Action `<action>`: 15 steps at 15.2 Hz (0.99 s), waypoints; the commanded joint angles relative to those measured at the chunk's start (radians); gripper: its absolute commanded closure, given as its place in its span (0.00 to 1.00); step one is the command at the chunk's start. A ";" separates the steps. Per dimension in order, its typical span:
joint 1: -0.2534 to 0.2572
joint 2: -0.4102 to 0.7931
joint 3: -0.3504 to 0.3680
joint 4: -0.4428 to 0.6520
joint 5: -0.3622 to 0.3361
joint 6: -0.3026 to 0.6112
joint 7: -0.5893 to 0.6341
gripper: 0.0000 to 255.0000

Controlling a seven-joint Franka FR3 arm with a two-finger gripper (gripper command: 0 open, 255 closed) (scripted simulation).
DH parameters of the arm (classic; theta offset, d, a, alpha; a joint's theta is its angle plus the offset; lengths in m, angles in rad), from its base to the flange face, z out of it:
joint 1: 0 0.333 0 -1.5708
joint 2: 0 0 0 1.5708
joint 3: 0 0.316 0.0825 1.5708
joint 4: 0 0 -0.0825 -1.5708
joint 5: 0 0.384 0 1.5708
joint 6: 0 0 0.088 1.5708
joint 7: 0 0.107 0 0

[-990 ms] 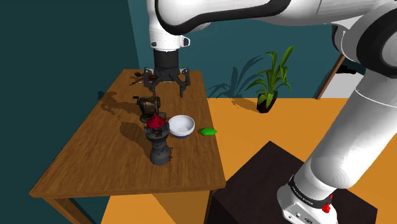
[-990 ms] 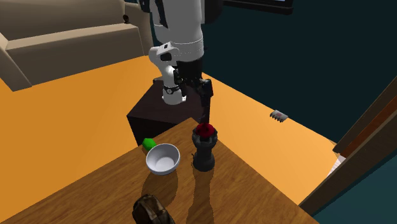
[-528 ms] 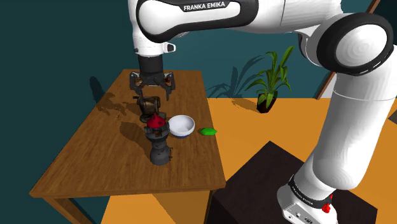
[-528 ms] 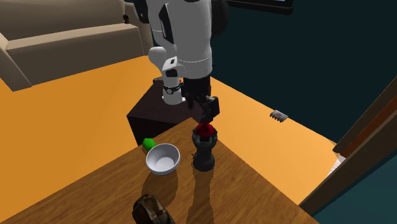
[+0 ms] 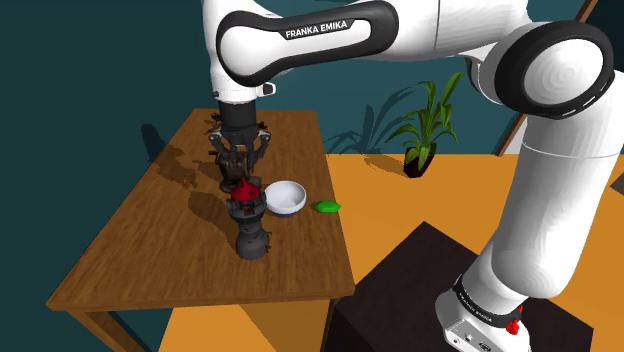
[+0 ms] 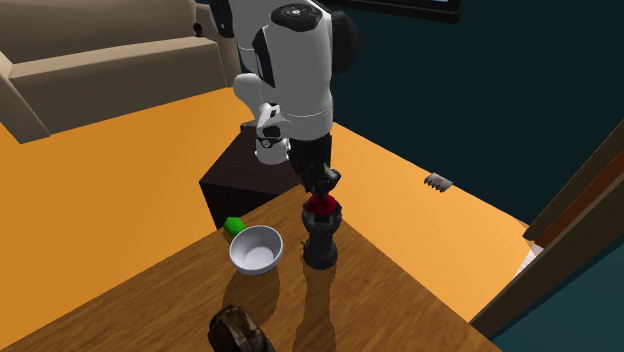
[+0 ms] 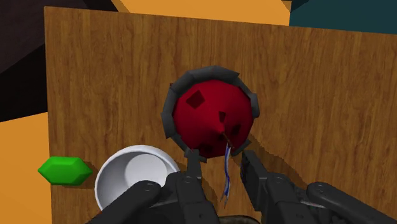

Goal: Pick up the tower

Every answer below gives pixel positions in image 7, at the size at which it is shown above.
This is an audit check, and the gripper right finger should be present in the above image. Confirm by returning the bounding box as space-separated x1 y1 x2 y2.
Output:
240 150 397 224

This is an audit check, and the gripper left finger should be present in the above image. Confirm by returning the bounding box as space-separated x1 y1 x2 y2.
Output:
88 148 221 224

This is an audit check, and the white bowl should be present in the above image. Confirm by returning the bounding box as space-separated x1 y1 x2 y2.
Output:
94 144 181 212

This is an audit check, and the wooden table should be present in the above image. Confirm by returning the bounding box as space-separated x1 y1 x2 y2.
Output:
44 6 397 224

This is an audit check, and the green gem-shaped block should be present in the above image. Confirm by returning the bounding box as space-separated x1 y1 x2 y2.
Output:
37 156 94 186

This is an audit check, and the red ball with grey ring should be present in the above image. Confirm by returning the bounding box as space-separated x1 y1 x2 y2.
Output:
160 65 261 208

